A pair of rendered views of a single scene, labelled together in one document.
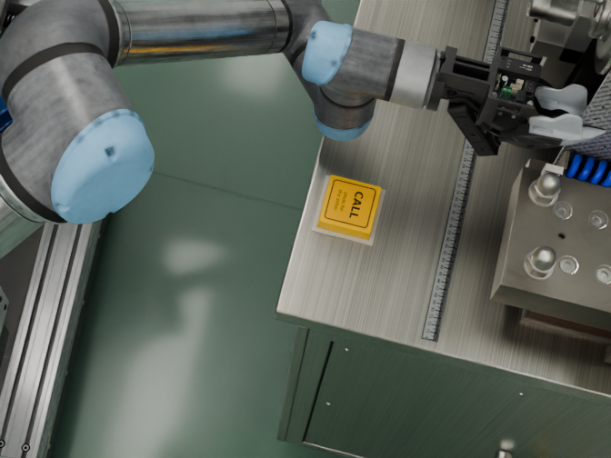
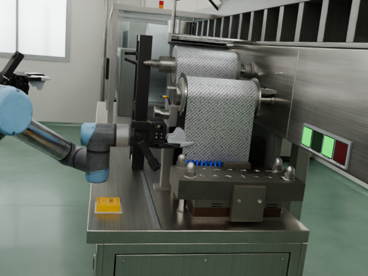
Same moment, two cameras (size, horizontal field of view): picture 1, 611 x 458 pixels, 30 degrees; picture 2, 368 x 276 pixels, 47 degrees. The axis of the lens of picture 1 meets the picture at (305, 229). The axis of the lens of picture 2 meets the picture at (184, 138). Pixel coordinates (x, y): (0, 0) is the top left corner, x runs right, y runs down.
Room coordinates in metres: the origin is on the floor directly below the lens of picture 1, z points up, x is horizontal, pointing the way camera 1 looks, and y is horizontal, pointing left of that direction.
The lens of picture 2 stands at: (-0.65, 0.11, 1.41)
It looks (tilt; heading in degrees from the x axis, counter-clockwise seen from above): 12 degrees down; 343
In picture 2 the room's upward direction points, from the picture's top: 5 degrees clockwise
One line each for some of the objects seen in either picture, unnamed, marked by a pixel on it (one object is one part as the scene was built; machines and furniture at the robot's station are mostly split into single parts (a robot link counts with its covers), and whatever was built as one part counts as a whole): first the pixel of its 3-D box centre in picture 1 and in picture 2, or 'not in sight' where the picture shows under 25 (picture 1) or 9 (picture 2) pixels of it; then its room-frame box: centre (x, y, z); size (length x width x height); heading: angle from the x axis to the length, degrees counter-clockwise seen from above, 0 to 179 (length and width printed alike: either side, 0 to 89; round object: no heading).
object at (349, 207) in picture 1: (349, 206); (108, 204); (0.59, -0.05, 0.91); 0.07 x 0.07 x 0.02; 84
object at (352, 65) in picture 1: (352, 61); (98, 135); (0.70, -0.02, 1.11); 0.11 x 0.08 x 0.09; 84
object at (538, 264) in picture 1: (543, 259); (190, 169); (0.51, -0.28, 1.05); 0.04 x 0.04 x 0.04
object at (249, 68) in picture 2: not in sight; (243, 70); (0.95, -0.62, 1.33); 0.07 x 0.07 x 0.07; 84
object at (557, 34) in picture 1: (544, 64); (164, 148); (0.77, -0.26, 1.05); 0.06 x 0.05 x 0.31; 84
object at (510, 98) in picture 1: (484, 89); (148, 134); (0.68, -0.18, 1.12); 0.12 x 0.08 x 0.09; 84
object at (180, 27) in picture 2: not in sight; (181, 27); (1.44, -0.48, 1.50); 0.14 x 0.14 x 0.06
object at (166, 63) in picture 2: not in sight; (166, 64); (0.98, -0.30, 1.33); 0.06 x 0.06 x 0.06; 84
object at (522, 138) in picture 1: (525, 127); (166, 144); (0.65, -0.24, 1.09); 0.09 x 0.05 x 0.02; 83
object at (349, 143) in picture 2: not in sight; (323, 144); (0.31, -0.58, 1.18); 0.25 x 0.01 x 0.07; 174
